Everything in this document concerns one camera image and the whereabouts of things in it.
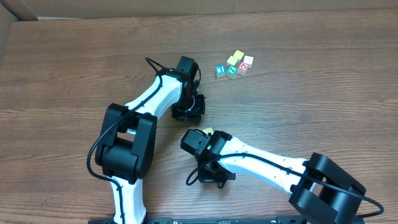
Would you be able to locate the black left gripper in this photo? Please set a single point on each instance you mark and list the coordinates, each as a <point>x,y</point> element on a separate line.
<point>193,114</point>

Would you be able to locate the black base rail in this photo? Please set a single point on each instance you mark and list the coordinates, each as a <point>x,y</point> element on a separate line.
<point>276,220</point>

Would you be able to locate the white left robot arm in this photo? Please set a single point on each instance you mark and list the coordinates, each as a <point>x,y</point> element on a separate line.
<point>123,153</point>

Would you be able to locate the cardboard box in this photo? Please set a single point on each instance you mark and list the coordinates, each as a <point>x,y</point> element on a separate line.
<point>27,10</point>

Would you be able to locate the green Z letter block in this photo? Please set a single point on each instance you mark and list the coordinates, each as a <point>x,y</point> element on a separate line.
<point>231,72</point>

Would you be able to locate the yellow block cluster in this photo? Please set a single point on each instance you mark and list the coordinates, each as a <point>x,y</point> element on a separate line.
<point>238,55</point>
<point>231,61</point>

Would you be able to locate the yellow block far cluster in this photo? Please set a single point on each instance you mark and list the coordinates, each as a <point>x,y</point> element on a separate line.
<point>238,55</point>

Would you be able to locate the white picture block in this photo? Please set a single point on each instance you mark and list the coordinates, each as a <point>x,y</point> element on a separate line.
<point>248,60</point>

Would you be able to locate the yellow K letter block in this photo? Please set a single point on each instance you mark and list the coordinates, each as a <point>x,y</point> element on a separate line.
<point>208,131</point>

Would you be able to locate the blue letter block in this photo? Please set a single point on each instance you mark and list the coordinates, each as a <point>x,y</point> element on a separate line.
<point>220,71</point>

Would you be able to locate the yellow block near cluster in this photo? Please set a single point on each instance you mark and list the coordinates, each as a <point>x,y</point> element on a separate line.
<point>231,61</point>

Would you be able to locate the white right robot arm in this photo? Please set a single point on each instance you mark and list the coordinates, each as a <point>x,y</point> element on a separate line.
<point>319,189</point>

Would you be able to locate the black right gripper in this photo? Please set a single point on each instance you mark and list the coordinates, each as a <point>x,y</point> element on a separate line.
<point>206,175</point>

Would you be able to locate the red picture block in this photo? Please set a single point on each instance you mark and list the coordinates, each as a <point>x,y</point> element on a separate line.
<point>243,68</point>

